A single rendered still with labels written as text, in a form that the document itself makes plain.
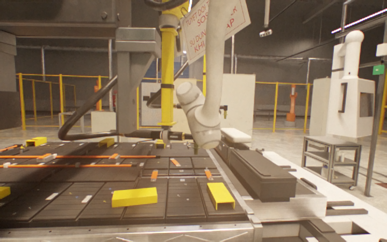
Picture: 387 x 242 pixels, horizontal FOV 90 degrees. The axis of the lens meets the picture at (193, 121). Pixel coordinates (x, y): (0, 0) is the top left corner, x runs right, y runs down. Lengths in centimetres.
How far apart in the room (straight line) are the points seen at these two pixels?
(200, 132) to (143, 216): 35
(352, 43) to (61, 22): 373
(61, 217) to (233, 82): 510
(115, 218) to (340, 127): 319
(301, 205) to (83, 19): 99
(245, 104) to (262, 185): 485
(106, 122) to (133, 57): 524
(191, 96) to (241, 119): 487
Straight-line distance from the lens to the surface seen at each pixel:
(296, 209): 103
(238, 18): 79
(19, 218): 90
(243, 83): 562
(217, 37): 64
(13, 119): 29
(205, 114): 69
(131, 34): 21
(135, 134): 111
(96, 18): 22
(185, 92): 78
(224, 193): 83
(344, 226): 129
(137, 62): 21
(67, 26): 23
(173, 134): 104
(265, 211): 97
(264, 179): 85
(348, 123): 346
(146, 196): 81
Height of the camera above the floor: 140
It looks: 6 degrees down
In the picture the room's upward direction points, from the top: 1 degrees clockwise
